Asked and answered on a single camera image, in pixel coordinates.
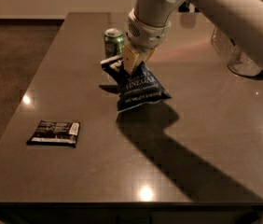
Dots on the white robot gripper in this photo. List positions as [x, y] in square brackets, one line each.
[145, 35]

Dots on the blue kettle chip bag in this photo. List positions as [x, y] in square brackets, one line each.
[140, 88]

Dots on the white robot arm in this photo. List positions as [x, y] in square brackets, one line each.
[241, 20]

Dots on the green soda can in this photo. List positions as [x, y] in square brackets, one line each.
[113, 42]

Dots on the clear glass jar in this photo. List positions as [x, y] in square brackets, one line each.
[240, 63]

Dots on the black snack packet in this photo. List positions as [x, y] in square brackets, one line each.
[52, 133]

